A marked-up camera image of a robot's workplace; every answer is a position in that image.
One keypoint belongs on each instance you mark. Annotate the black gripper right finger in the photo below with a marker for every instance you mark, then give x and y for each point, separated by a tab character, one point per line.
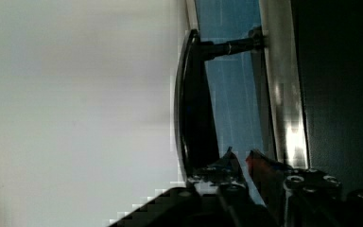
296	197

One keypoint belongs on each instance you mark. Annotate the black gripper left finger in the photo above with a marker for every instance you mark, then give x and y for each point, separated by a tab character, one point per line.
211	183

